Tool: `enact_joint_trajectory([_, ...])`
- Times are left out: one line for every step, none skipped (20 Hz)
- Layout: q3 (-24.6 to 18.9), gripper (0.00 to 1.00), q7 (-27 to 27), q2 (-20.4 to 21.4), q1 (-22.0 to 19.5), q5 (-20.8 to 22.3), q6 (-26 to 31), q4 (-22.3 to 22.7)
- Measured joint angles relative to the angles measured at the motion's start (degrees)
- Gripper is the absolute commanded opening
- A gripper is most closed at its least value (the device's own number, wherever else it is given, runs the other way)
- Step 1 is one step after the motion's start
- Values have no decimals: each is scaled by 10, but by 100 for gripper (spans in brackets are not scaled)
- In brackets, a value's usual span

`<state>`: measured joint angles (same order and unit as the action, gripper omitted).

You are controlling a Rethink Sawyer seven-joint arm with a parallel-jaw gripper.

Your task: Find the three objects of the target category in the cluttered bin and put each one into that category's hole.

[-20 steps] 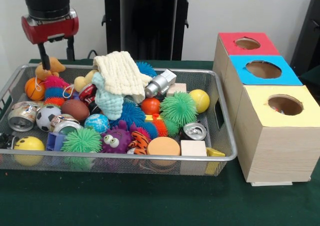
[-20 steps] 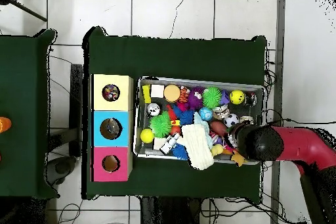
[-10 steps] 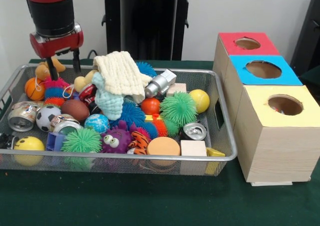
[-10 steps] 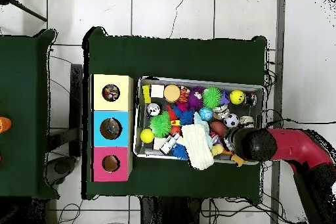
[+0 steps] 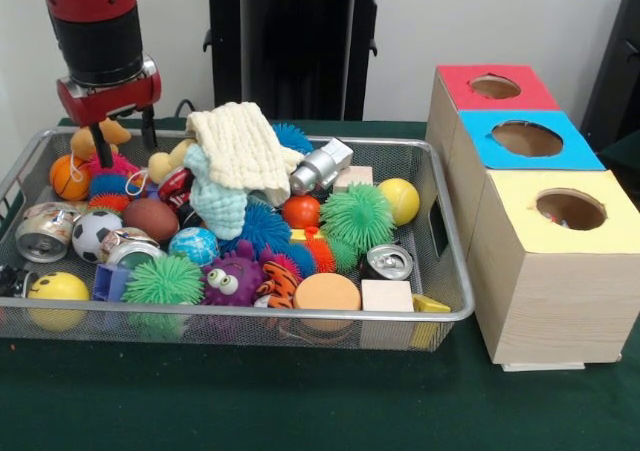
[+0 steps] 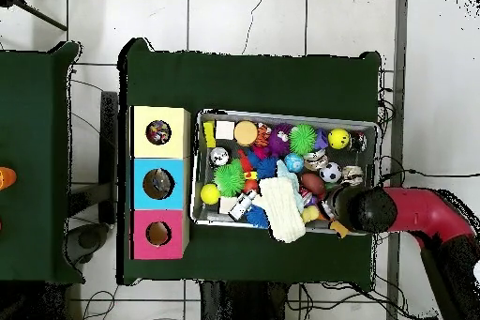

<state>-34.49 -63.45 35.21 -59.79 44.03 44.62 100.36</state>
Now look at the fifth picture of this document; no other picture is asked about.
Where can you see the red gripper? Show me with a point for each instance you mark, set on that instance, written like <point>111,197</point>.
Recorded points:
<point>108,101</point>

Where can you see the brown plush toy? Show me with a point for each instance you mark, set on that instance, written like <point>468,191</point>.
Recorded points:
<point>118,131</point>

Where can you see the cream knitted cloth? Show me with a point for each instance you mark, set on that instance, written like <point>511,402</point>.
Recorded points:
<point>240,146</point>

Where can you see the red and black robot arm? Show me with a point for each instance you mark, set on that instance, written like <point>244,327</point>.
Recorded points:
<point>95,21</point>

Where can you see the clear mesh bin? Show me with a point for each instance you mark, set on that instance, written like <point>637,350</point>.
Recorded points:
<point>250,327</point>

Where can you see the wooden box with three holes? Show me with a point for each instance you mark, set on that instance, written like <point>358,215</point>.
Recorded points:
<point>550,291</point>

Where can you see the small orange basketball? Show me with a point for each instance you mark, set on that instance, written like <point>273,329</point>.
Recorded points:
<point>68,181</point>

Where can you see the mint green knitted cloth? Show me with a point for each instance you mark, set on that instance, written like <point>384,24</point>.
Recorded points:
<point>215,206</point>

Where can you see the green spiky ball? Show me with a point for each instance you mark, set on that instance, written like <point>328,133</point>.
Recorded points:
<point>358,216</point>
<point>162,283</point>

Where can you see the yellow smiley ball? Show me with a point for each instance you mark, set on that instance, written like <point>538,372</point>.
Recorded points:
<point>58,299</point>

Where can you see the purple spiky ball with eyes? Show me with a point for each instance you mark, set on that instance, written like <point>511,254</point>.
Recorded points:
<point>232,283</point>

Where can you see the plain yellow ball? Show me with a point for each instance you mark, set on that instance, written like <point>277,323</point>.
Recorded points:
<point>398,201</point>

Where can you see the black chair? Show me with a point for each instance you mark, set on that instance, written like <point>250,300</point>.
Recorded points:
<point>620,71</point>

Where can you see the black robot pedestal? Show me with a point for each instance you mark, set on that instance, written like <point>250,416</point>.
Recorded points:
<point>290,51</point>

